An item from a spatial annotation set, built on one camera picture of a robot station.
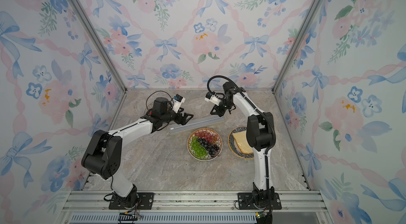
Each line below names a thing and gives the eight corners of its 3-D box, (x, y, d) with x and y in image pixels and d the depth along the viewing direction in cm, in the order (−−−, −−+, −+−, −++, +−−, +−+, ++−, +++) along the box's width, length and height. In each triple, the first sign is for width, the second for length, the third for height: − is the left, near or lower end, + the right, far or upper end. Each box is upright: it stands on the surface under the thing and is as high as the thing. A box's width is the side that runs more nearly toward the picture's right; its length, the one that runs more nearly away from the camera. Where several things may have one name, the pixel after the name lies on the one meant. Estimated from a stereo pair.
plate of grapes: (186, 160, 88) (185, 158, 85) (188, 131, 99) (188, 128, 97) (222, 160, 88) (223, 158, 85) (220, 131, 100) (221, 128, 97)
